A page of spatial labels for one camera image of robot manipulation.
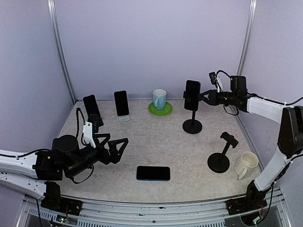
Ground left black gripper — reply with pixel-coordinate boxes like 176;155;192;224
67;133;128;178

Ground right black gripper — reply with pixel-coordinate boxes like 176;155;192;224
199;88;238;105

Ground teal phone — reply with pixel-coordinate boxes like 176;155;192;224
184;80;201;111

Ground black folding phone stand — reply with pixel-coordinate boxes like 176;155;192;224
90;116;104;130

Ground black pole stand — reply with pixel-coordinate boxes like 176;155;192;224
182;91;203;135
207;131;239;174

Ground white folding phone stand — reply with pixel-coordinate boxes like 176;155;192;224
118;114;130;122

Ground black phone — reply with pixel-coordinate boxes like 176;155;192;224
83;95;101;119
114;90;129;116

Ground blue phone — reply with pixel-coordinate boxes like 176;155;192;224
136;166;170;181

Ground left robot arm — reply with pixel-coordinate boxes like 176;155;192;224
0;133;128;200

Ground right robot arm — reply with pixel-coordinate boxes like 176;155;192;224
198;72;303;192

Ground green saucer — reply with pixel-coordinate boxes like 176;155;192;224
148;102;173;116

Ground light blue mug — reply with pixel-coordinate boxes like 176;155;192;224
152;89;167;110

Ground cream ceramic mug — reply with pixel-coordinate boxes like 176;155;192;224
234;151;259;180

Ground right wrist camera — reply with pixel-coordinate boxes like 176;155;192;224
209;72;217;85

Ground right aluminium corner post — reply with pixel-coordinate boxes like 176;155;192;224
236;0;258;76

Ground aluminium corner post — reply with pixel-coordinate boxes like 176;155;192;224
47;0;77;105
236;0;258;76

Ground front aluminium rail frame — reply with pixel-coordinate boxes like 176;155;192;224
18;189;292;227

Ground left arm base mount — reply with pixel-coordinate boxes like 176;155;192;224
41;181;83;216

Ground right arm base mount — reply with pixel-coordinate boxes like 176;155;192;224
226;180;270;215

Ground left aluminium corner post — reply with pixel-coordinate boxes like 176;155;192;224
47;0;77;105

